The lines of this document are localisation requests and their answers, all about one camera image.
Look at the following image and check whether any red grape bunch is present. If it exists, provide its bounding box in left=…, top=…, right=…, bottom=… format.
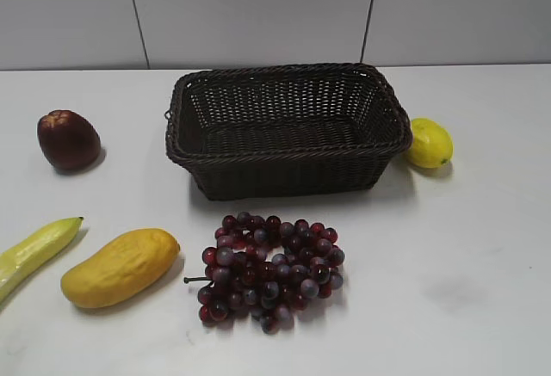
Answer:
left=183, top=212, right=345, bottom=334

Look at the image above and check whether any dark brown wicker basket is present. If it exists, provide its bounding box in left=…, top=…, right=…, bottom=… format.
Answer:
left=165, top=63, right=412, bottom=200

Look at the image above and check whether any yellow banana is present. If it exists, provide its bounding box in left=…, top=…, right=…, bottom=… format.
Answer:
left=1, top=217, right=84, bottom=303

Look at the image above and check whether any yellow lemon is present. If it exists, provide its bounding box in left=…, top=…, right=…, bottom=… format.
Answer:
left=406, top=118, right=454, bottom=169

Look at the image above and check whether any dark red apple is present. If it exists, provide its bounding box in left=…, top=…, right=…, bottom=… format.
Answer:
left=37, top=109, right=102, bottom=172

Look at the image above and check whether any yellow mango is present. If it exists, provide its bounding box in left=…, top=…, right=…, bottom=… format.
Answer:
left=60, top=228, right=180, bottom=309

